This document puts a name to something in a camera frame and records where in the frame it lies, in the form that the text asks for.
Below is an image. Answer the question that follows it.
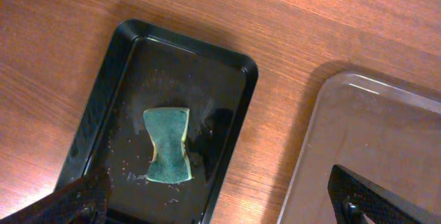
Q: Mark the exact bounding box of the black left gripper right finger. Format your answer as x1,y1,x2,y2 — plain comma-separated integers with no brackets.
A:
327,164,440,224

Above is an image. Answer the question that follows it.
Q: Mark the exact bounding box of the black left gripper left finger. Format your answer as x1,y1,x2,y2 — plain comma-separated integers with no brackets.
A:
1,168,112,224

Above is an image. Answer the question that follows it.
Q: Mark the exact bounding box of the green yellow sponge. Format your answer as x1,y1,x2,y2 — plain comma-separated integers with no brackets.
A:
143,107,192,184

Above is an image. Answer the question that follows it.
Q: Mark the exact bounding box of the dark brown serving tray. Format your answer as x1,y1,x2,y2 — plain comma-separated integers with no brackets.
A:
278,72,440,223

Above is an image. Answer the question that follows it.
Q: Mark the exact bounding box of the black plastic tray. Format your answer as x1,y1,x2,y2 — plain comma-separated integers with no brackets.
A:
56,19,258,223

